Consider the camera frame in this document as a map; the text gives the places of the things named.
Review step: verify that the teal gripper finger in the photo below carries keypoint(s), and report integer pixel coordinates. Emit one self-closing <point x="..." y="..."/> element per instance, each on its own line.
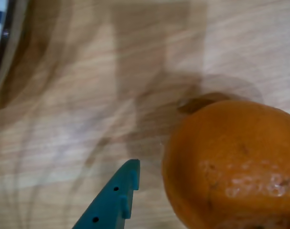
<point x="106" y="205"/>

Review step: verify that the orange fruit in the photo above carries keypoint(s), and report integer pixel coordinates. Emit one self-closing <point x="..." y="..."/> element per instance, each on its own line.
<point x="230" y="167"/>

